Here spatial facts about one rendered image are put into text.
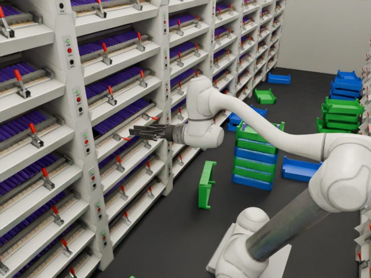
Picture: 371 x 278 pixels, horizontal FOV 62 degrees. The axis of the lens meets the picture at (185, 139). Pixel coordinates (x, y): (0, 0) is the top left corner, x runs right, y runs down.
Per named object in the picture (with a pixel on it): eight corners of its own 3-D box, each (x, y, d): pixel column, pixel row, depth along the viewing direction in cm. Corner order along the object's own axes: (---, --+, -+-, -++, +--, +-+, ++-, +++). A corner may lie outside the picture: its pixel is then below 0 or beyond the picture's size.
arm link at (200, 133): (194, 142, 138) (192, 113, 134) (227, 145, 131) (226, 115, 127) (183, 150, 129) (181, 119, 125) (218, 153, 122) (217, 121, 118)
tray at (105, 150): (161, 116, 192) (165, 103, 187) (95, 165, 145) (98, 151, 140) (135, 100, 196) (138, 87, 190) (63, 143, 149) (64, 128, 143)
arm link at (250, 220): (270, 241, 151) (278, 207, 140) (260, 269, 137) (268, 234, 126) (239, 229, 158) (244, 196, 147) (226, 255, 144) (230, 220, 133)
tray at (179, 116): (205, 105, 256) (211, 91, 248) (169, 137, 209) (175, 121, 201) (184, 92, 260) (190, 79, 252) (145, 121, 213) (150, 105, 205)
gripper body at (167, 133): (179, 121, 136) (161, 120, 140) (170, 129, 129) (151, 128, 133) (181, 137, 139) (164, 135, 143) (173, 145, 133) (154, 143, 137)
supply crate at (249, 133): (282, 132, 225) (284, 122, 221) (279, 144, 209) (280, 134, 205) (242, 124, 235) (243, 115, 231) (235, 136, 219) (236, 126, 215)
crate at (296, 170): (320, 170, 252) (322, 161, 248) (321, 185, 235) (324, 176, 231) (282, 163, 260) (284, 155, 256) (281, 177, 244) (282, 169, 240)
